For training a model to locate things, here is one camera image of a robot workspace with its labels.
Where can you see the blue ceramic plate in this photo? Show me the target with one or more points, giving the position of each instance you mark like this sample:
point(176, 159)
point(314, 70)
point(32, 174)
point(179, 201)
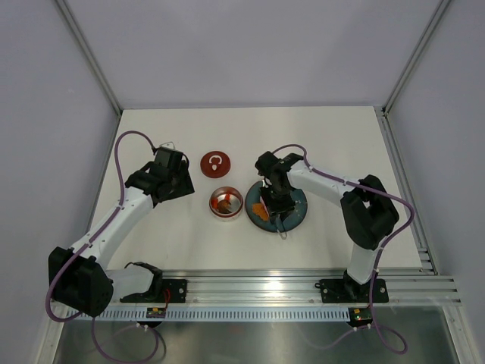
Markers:
point(295, 218)

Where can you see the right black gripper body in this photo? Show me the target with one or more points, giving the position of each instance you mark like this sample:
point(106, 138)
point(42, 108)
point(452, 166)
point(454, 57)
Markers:
point(278, 200)

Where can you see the black mount plate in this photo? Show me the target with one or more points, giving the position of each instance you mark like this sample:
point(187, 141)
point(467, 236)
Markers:
point(342, 291)
point(173, 290)

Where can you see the left black mount plate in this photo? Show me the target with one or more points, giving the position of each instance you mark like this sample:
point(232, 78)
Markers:
point(173, 290)

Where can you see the right side aluminium rail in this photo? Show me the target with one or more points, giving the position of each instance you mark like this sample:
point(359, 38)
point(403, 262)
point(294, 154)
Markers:
point(397, 161)

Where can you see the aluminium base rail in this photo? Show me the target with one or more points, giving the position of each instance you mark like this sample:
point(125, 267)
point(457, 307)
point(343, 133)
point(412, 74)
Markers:
point(295, 287)

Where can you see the right black mount plate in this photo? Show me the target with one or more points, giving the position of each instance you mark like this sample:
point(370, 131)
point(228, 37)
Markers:
point(342, 291)

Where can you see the right aluminium frame post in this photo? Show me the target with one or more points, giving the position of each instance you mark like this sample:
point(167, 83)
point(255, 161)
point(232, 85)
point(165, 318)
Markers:
point(417, 53)

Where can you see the slotted white cable duct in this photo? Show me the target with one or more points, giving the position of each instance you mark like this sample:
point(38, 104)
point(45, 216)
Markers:
point(224, 314)

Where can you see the left aluminium frame post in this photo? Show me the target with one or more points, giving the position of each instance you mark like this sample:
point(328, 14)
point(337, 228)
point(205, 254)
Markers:
point(67, 15)

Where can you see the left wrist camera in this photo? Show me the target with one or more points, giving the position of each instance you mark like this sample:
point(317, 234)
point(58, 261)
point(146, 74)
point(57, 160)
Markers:
point(167, 155)

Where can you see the red round lid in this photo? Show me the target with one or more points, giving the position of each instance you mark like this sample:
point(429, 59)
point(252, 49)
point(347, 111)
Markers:
point(215, 164)

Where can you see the dark green seaweed piece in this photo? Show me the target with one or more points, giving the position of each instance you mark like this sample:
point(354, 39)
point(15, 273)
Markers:
point(224, 208)

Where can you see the round steel lunch box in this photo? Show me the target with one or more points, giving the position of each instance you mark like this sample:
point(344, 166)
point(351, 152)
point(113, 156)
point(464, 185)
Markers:
point(237, 203)

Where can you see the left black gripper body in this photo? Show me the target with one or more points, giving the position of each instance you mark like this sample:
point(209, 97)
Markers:
point(181, 183)

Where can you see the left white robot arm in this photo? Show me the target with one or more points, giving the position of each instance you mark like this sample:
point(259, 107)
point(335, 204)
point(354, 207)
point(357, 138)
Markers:
point(79, 276)

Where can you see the aluminium frame post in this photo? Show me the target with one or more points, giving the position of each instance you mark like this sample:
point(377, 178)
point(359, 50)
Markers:
point(417, 53)
point(67, 15)

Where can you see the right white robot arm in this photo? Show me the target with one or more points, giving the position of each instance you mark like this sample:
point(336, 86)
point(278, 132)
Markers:
point(368, 212)

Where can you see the orange fried food piece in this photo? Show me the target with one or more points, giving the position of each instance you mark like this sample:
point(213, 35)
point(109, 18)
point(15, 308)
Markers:
point(260, 211)

